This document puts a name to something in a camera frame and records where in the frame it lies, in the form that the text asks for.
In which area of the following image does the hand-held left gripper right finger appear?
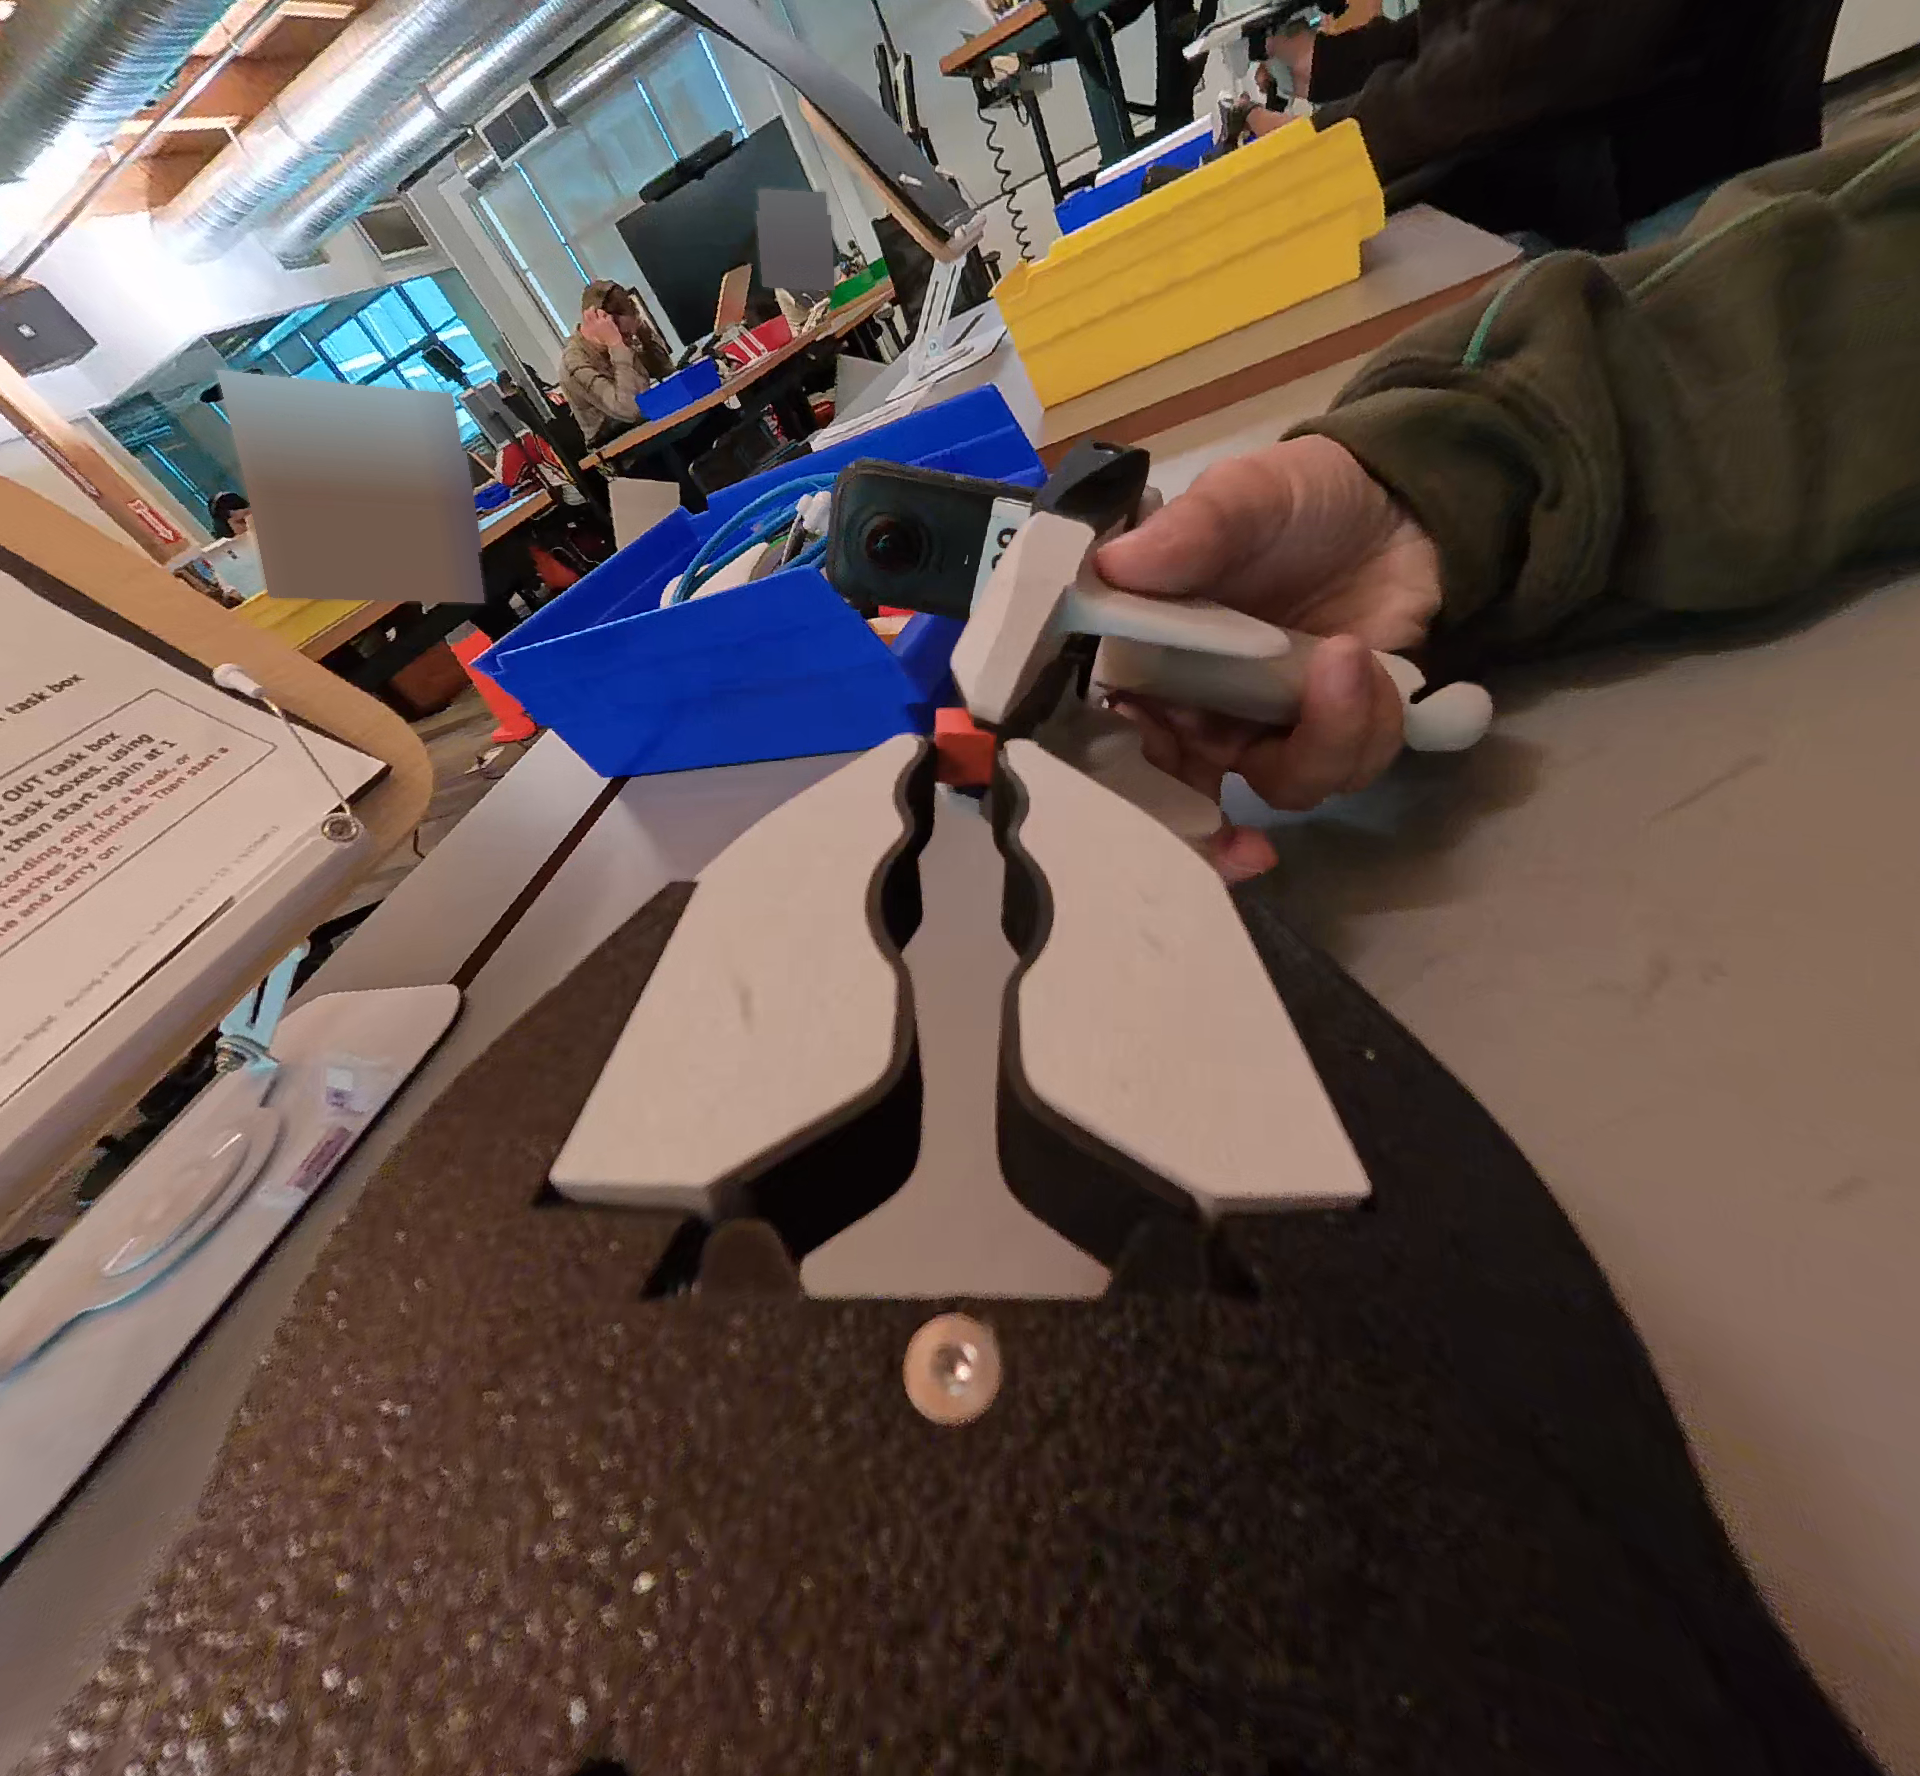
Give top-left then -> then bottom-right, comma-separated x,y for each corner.
996,738 -> 1373,1215

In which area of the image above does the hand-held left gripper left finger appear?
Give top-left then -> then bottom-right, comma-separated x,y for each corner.
547,732 -> 931,1215

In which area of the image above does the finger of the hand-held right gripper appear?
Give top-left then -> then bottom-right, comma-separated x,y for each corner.
951,515 -> 1107,730
1102,741 -> 1226,842

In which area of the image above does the person's right forearm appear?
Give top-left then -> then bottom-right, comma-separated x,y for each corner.
1285,127 -> 1920,675

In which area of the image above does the person's right hand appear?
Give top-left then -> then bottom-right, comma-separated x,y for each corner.
1094,433 -> 1451,883

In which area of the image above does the blue bin with items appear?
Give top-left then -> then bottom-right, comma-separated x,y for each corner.
472,384 -> 1043,777

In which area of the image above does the yellow plastic bin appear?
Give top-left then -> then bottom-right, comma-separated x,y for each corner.
993,118 -> 1386,410

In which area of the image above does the dark instruction board on stand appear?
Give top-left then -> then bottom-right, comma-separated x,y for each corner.
607,0 -> 1011,385

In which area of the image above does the wooden instruction board with paper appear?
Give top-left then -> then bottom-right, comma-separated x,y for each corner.
0,478 -> 433,1215

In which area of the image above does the blue cable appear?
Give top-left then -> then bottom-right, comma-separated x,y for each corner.
672,472 -> 835,604

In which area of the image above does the black wall screen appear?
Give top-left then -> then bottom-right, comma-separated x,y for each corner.
618,118 -> 841,341

